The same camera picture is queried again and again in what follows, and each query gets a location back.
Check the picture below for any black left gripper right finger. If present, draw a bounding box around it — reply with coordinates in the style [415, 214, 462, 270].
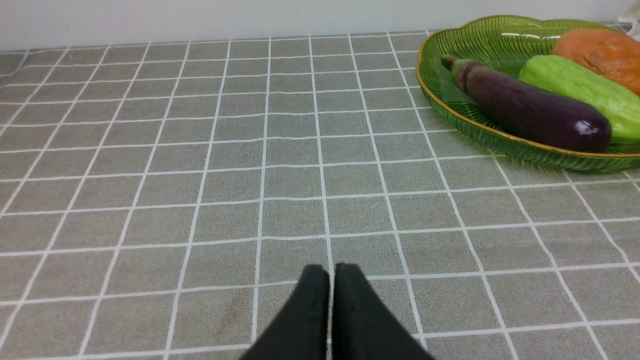
[332, 263, 434, 360]

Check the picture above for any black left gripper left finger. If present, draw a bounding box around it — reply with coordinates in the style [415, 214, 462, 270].
[241, 265, 330, 360]

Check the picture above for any white cloth bag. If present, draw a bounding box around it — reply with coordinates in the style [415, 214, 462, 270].
[616, 2, 640, 41]

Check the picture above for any purple eggplant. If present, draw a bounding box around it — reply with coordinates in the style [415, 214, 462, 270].
[440, 54, 612, 153]

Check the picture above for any green glass plate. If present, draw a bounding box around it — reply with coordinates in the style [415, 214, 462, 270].
[415, 14, 640, 173]

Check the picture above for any light green gourd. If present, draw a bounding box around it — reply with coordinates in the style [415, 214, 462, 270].
[518, 55, 640, 144]

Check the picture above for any orange-brown potato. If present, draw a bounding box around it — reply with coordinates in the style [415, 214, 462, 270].
[551, 28, 640, 96]

